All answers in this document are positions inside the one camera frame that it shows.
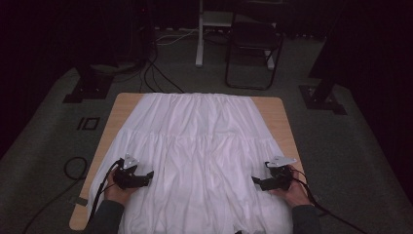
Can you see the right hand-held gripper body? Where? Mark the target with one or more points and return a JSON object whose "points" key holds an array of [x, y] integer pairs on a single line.
{"points": [[280, 178]]}

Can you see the person's left hand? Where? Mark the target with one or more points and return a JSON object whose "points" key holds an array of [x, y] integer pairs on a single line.
{"points": [[116, 191]]}

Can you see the white skirt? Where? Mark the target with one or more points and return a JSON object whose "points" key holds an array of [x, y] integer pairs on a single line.
{"points": [[201, 152]]}

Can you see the grey tape strip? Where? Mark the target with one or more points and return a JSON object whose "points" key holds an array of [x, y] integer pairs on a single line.
{"points": [[79, 201]]}

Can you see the black stand base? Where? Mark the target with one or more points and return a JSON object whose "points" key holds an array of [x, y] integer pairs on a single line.
{"points": [[89, 87], [319, 99]]}

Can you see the white metal stand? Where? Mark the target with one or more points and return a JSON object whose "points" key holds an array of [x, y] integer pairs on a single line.
{"points": [[199, 39]]}

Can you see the black folding chair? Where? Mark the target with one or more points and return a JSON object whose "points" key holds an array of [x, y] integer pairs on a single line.
{"points": [[253, 35]]}

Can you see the person's right hand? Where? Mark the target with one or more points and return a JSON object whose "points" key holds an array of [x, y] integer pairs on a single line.
{"points": [[293, 191]]}

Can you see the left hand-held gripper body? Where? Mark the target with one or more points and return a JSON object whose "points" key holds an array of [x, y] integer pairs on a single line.
{"points": [[127, 178]]}

